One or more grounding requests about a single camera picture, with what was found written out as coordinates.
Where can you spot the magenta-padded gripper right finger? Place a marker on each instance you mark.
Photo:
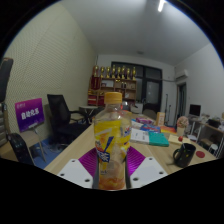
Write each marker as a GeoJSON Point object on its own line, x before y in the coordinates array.
{"type": "Point", "coordinates": [148, 171]}

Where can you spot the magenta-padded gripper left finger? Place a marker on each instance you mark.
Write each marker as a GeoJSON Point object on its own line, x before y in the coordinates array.
{"type": "Point", "coordinates": [75, 171]}

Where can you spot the yellow-capped drink bottle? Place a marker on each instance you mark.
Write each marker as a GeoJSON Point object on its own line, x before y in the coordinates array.
{"type": "Point", "coordinates": [111, 140]}

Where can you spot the teal book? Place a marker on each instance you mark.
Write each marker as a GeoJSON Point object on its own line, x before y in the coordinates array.
{"type": "Point", "coordinates": [158, 139]}

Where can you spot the white book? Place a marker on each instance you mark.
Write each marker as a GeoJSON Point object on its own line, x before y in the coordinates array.
{"type": "Point", "coordinates": [139, 136]}

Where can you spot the black mug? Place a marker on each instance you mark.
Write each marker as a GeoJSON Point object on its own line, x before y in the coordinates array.
{"type": "Point", "coordinates": [184, 156]}

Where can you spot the pale yellow notebook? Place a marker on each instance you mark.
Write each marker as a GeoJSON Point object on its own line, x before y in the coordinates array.
{"type": "Point", "coordinates": [176, 139]}

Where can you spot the blue colourful book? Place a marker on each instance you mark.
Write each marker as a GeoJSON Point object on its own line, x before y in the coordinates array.
{"type": "Point", "coordinates": [150, 128]}

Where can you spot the red ball on white stick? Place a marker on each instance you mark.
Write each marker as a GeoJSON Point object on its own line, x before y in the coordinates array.
{"type": "Point", "coordinates": [180, 138]}

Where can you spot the orange yellow book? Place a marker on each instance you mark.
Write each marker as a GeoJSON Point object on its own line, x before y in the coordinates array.
{"type": "Point", "coordinates": [168, 129]}

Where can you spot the pink packet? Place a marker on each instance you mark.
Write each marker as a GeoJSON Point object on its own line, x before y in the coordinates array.
{"type": "Point", "coordinates": [144, 120]}

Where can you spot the black office chair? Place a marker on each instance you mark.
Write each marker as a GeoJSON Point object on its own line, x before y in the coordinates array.
{"type": "Point", "coordinates": [61, 120]}

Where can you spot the flat round red coaster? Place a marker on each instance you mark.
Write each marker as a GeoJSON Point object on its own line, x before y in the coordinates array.
{"type": "Point", "coordinates": [200, 154]}

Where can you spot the orange upright box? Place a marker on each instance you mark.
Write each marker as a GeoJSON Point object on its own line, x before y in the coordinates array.
{"type": "Point", "coordinates": [160, 118]}

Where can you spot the pink flower pot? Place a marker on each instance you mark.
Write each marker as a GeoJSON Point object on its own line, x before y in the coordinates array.
{"type": "Point", "coordinates": [182, 124]}

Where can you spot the black mesh chair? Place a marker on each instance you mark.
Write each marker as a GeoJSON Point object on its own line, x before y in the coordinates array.
{"type": "Point", "coordinates": [20, 148]}

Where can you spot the purple sign on stand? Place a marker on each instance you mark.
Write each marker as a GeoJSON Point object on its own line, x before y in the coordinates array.
{"type": "Point", "coordinates": [29, 114]}

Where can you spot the white-legged wooden desk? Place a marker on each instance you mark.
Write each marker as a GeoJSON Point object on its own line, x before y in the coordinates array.
{"type": "Point", "coordinates": [210, 128]}

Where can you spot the black computer monitor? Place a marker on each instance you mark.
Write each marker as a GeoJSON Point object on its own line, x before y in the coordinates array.
{"type": "Point", "coordinates": [195, 110]}

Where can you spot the black framed glass door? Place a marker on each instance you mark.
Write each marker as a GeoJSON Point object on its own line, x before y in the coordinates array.
{"type": "Point", "coordinates": [151, 88]}

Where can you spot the wooden shelf unit with trophies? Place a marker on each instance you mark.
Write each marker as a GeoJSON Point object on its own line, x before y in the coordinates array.
{"type": "Point", "coordinates": [113, 88]}

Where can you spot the ceiling tube light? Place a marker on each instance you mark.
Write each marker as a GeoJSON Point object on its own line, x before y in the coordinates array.
{"type": "Point", "coordinates": [161, 5]}

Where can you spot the white wall air conditioner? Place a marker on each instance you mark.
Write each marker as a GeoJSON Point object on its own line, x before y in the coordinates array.
{"type": "Point", "coordinates": [182, 75]}

